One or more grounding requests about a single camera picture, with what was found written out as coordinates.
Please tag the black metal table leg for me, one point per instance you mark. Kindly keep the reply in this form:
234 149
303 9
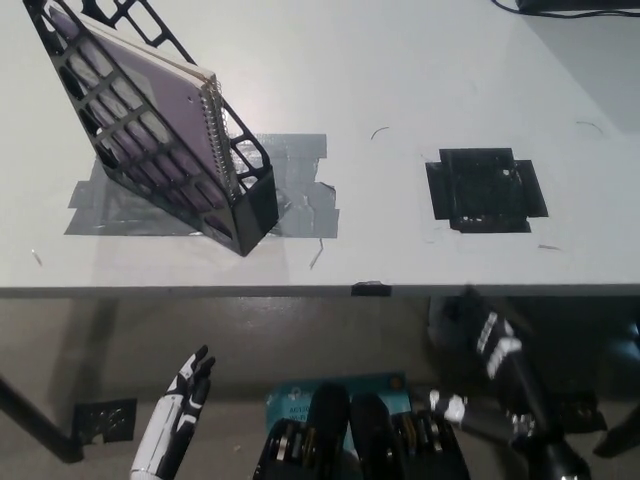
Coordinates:
45 422

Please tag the dark flat device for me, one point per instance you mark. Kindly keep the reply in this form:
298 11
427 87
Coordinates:
575 4

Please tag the robot torso black blocks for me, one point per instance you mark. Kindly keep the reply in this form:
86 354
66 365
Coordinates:
370 440

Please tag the black tape square patch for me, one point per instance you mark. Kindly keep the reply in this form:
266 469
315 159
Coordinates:
482 192

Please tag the black floor tape mark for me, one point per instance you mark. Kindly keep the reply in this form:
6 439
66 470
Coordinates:
585 412
102 420

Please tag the black plastic magazine file shelf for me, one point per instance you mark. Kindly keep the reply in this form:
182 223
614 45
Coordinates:
252 210

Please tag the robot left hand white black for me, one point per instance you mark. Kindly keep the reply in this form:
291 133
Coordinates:
172 420

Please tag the black chair base leg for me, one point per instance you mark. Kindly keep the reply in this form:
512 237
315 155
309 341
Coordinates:
622 435

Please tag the purple spiral notebook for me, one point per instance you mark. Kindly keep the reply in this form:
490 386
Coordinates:
170 100

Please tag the teal cardboard box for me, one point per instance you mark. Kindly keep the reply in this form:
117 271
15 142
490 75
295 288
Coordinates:
295 400

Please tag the robot right hand black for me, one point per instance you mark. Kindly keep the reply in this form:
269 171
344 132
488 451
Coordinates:
520 390

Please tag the grey duct tape patch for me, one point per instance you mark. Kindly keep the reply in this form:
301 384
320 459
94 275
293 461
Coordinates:
305 210

